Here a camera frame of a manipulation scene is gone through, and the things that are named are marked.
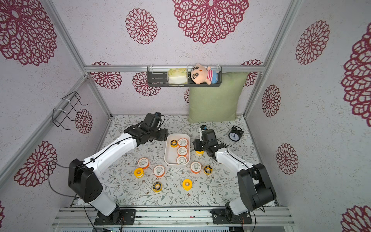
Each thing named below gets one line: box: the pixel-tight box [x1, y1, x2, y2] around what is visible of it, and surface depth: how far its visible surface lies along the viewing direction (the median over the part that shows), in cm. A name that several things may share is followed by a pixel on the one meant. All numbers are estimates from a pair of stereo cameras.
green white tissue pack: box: [167, 67, 188, 85], surface depth 92 cm
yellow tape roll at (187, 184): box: [182, 178, 193, 191], surface depth 85 cm
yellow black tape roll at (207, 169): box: [203, 164, 213, 175], surface depth 91 cm
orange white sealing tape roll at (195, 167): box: [190, 161, 202, 174], surface depth 92 cm
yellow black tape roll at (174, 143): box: [170, 139, 179, 148], surface depth 103 cm
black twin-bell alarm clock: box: [228, 126, 244, 142], surface depth 103 cm
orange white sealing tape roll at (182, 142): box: [177, 137, 188, 148], surface depth 104 cm
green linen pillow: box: [188, 71, 250, 123], surface depth 101 cm
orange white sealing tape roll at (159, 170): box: [153, 164, 166, 178], surface depth 89 cm
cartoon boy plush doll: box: [190, 63, 219, 86], surface depth 88 cm
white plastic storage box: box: [164, 132, 191, 167], surface depth 99 cm
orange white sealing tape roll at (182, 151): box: [176, 146, 188, 157], surface depth 99 cm
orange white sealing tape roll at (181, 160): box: [176, 155, 188, 165], surface depth 95 cm
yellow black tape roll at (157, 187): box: [152, 181, 163, 193], surface depth 85 cm
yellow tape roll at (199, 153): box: [194, 150, 205, 157], surface depth 99 cm
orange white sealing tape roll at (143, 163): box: [137, 157, 150, 170], surface depth 94 cm
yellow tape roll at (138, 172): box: [133, 167, 145, 179], surface depth 90 cm
